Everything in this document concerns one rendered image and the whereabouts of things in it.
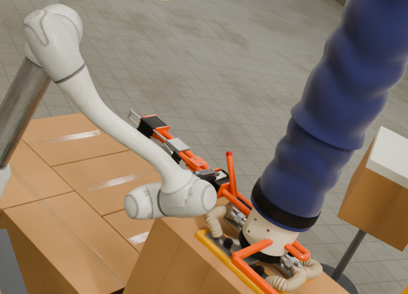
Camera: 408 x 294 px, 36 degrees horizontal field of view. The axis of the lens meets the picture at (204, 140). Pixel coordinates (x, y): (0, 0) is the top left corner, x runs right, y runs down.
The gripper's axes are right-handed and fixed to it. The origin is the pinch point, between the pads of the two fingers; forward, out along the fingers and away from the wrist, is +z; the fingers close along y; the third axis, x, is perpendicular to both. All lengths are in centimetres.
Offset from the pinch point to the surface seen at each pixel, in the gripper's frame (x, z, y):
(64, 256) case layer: -42, -13, 66
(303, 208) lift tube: 35.0, -6.6, -16.6
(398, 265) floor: 24, 263, 122
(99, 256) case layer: -36, 1, 66
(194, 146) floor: -145, 212, 121
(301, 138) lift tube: 25.7, -10.3, -36.2
